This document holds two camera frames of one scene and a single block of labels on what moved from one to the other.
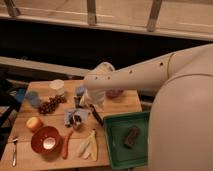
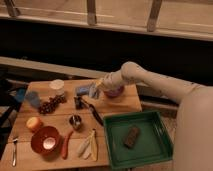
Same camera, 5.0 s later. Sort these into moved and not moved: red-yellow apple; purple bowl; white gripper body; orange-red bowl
Moved: white gripper body
Not moved: orange-red bowl; red-yellow apple; purple bowl
